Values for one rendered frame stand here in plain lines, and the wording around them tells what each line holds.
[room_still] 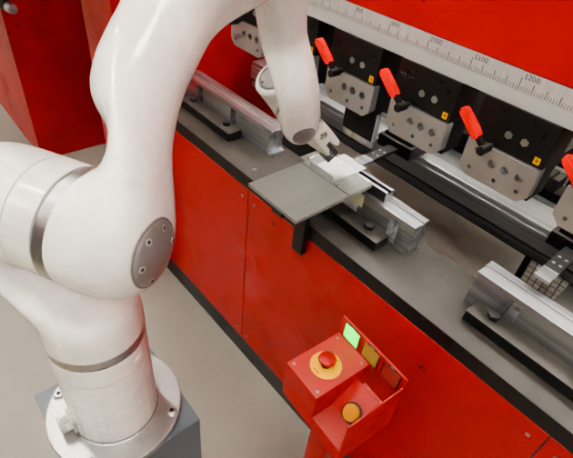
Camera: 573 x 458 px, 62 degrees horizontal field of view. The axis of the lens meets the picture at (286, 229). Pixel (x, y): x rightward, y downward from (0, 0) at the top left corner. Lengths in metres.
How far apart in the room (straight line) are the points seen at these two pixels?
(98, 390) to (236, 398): 1.33
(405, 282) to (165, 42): 0.84
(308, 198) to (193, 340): 1.10
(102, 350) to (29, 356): 1.61
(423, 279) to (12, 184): 0.95
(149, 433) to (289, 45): 0.66
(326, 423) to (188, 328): 1.13
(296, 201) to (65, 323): 0.70
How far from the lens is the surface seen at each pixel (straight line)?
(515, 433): 1.18
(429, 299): 1.17
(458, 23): 1.00
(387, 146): 1.43
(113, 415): 0.70
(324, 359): 1.08
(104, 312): 0.58
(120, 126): 0.48
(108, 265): 0.44
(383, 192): 1.24
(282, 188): 1.18
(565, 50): 0.92
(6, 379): 2.16
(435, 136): 1.06
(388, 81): 1.06
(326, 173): 1.23
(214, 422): 1.90
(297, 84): 0.90
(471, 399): 1.19
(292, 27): 0.87
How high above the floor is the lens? 1.69
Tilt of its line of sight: 40 degrees down
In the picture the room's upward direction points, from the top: 7 degrees clockwise
